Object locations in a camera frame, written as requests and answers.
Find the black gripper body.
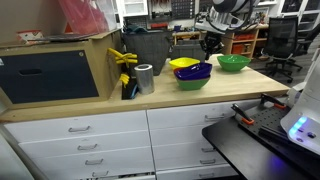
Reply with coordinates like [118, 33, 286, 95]
[199, 32, 223, 54]

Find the blue plastic bowl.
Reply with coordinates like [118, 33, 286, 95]
[174, 62, 212, 80]

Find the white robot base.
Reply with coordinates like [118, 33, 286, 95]
[280, 59, 320, 154]

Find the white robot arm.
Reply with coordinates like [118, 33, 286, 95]
[195, 0, 259, 55]

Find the large green plastic bowl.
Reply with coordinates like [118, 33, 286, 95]
[217, 54, 251, 72]

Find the yellow plastic bowl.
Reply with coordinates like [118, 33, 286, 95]
[169, 57, 199, 70]

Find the grey plastic bin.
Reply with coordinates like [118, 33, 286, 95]
[171, 40, 206, 62]

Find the wooden shelf unit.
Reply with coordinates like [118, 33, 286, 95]
[172, 25, 267, 58]

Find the dark grey fabric basket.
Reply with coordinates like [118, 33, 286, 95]
[123, 30, 172, 76]

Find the black office chair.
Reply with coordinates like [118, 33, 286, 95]
[261, 16, 298, 83]

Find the silver metal cylinder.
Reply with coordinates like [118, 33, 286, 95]
[134, 64, 154, 95]

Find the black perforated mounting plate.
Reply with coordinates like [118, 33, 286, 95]
[238, 104, 320, 161]

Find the white drawer cabinet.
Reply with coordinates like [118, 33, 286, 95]
[3, 98, 264, 180]

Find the clear pink plastic container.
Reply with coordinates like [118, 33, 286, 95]
[58, 0, 117, 34]

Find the cardboard box with black panel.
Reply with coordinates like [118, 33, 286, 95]
[0, 30, 122, 109]

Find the orange handled black clamp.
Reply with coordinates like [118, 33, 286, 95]
[232, 103, 254, 125]

